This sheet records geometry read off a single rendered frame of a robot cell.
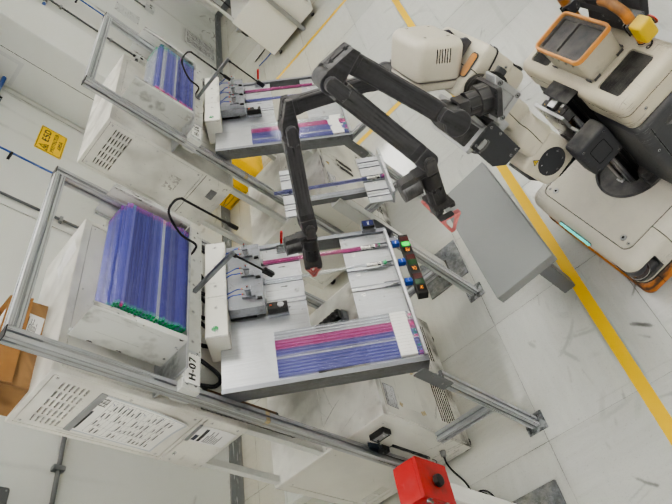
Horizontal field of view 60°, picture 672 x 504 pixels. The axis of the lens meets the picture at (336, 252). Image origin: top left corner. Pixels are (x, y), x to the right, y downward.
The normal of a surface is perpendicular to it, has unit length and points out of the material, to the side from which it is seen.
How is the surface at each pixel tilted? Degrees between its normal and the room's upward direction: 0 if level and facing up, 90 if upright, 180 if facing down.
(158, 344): 90
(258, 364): 44
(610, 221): 0
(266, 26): 90
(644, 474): 0
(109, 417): 88
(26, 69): 90
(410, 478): 0
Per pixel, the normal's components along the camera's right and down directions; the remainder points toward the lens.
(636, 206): -0.72, -0.42
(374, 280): -0.05, -0.72
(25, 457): 0.68, -0.60
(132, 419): 0.20, 0.64
